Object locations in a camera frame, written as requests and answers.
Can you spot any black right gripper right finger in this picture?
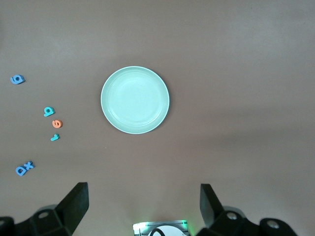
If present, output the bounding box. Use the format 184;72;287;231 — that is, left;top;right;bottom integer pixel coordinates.
196;183;300;236

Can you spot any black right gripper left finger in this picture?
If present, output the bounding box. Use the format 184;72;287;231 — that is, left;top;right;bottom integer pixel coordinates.
0;182;89;236

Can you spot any blue foam letter D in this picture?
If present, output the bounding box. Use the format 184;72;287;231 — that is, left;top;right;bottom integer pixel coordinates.
15;165;28;177

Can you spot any blue foam letter g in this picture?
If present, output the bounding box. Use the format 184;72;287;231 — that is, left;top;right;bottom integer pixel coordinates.
10;75;25;85

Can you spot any mint green plate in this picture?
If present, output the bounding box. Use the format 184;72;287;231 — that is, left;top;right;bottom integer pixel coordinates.
100;65;170;135

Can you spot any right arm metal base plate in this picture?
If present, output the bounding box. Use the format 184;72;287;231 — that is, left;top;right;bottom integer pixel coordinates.
132;219;190;236

